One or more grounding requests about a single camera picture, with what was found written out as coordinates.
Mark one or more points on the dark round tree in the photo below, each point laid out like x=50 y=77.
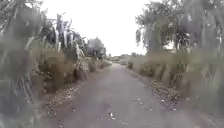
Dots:
x=95 y=48

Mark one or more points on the grey asphalt path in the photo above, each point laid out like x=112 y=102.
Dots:
x=116 y=95

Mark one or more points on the tall drooping tree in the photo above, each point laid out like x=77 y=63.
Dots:
x=156 y=30

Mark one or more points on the row of flax bushes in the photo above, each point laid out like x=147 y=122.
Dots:
x=55 y=68
x=188 y=70

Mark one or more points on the leaf-strewn grass verge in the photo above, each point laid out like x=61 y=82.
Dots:
x=63 y=97
x=164 y=94

